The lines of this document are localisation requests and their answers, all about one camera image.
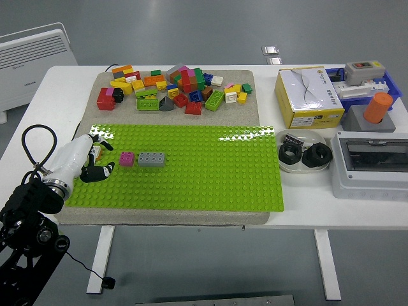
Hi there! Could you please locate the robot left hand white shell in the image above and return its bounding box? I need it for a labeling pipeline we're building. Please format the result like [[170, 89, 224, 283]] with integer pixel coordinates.
[[44, 133, 116, 186]]

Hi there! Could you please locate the magenta square brick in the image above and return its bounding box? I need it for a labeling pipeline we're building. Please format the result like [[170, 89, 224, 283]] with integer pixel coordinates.
[[119, 151, 136, 167]]

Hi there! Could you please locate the red pink black brick assembly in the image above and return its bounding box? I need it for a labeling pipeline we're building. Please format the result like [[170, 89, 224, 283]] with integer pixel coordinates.
[[96, 87, 125, 112]]

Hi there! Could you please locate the green studded baseplate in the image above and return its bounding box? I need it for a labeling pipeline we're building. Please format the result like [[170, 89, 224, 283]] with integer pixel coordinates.
[[62, 123, 285, 214]]

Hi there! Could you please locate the grey long brick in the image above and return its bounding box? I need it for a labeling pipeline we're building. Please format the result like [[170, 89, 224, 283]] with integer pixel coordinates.
[[137, 152, 166, 168]]

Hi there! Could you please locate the yellow arch brick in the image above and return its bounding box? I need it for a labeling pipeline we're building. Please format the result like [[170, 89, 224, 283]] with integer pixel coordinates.
[[110, 77, 133, 96]]

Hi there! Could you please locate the lime hollow long brick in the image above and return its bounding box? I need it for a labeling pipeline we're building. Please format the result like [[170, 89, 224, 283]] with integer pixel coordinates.
[[136, 98, 160, 112]]

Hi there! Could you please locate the white table leg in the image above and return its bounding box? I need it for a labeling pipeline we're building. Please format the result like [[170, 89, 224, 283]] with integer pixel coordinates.
[[85, 226, 115, 295], [312, 228, 342, 301]]

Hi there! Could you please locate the white panel heater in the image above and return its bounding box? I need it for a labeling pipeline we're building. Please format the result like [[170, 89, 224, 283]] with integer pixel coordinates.
[[0, 22, 79, 124]]

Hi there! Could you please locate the grey slope brick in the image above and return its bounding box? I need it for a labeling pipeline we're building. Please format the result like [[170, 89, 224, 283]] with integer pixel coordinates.
[[159, 96, 175, 112]]

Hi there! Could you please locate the orange long brick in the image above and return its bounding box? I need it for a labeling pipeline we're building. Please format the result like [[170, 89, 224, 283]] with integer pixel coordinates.
[[143, 75, 166, 87]]

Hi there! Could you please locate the brown and orange brick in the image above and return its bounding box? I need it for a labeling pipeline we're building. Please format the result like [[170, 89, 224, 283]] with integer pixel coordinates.
[[168, 73, 183, 92]]

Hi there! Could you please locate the red slope brick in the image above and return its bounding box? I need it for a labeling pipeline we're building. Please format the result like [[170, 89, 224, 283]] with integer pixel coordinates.
[[184, 101, 203, 116]]

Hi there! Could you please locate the large grey brick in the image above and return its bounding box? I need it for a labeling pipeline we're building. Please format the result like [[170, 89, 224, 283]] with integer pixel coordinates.
[[165, 62, 187, 77]]

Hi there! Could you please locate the tall red brick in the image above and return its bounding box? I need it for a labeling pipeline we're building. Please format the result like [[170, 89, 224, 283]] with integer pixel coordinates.
[[180, 69, 193, 94]]

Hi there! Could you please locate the green brick stack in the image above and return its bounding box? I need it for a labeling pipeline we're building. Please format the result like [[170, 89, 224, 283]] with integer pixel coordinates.
[[193, 68, 207, 92]]

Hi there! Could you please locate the grey-brown mat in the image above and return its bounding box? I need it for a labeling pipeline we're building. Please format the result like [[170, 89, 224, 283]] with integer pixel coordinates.
[[54, 69, 271, 226]]

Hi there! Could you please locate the small dark packet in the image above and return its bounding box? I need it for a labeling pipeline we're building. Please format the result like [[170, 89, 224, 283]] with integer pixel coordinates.
[[283, 133, 303, 146]]

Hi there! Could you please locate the large black hex nut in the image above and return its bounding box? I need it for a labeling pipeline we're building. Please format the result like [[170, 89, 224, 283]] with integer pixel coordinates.
[[301, 143, 333, 169]]

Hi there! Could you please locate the white table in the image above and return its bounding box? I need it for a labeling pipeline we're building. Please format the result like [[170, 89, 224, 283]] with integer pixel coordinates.
[[0, 64, 408, 231]]

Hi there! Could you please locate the white dish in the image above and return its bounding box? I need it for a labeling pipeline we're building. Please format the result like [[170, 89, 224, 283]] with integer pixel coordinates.
[[274, 129, 329, 175]]

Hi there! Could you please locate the yellow white cardboard box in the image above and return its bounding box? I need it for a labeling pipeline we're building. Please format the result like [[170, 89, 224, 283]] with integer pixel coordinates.
[[274, 66, 346, 129]]

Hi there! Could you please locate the grey block holder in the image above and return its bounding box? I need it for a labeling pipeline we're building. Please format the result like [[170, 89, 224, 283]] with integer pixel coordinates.
[[342, 105, 397, 133]]

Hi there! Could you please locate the white terminal strip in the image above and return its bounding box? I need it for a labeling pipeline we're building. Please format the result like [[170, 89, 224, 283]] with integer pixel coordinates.
[[330, 79, 391, 100]]

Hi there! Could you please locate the white distribution box clear cover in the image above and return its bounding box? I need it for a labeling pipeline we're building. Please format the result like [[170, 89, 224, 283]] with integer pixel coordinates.
[[330, 131, 408, 201]]

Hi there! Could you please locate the orange cylinder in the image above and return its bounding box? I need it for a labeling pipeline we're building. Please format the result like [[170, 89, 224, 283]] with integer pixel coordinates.
[[363, 92, 393, 124]]

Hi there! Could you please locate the blue plastic bin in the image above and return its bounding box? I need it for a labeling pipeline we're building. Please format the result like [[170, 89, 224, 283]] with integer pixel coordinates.
[[324, 67, 403, 112]]

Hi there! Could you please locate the black cord with plug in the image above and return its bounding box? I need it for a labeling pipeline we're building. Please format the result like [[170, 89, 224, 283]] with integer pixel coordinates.
[[65, 64, 119, 290]]

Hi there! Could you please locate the grey switch box red button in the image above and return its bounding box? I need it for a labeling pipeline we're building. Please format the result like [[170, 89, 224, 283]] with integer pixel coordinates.
[[343, 61, 387, 87]]

